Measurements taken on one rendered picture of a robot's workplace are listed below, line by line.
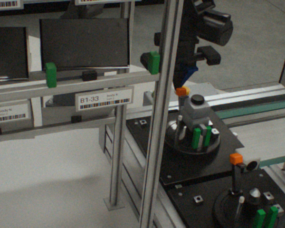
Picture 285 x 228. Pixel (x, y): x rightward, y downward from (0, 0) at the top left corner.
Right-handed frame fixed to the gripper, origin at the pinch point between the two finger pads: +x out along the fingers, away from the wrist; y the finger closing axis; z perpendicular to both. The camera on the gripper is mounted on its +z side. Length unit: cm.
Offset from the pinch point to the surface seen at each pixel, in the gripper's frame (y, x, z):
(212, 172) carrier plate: 0.1, 12.0, -21.3
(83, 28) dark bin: 30.6, -26.9, -24.9
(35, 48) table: 23, 22, 66
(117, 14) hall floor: -85, 106, 277
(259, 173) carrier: -10.1, 12.1, -24.5
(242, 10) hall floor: -206, 106, 264
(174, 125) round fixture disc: 2.3, 10.0, -5.4
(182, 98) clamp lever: 0.3, 3.4, -3.8
